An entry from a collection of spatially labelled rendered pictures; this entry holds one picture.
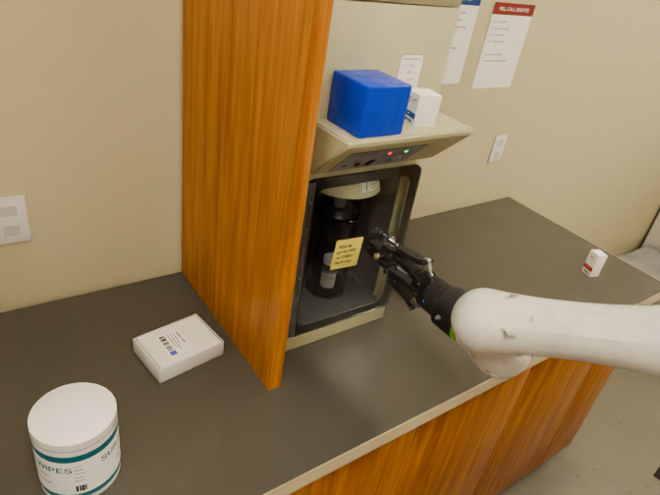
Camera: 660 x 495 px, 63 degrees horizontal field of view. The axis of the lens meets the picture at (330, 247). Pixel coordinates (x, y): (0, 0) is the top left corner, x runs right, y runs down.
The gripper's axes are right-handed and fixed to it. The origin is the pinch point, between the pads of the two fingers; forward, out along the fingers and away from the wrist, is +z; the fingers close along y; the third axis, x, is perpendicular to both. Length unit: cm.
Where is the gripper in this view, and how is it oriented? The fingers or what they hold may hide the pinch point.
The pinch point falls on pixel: (381, 252)
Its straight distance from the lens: 122.0
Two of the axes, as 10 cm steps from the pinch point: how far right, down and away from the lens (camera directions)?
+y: 1.5, -8.5, -5.1
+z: -5.7, -5.0, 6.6
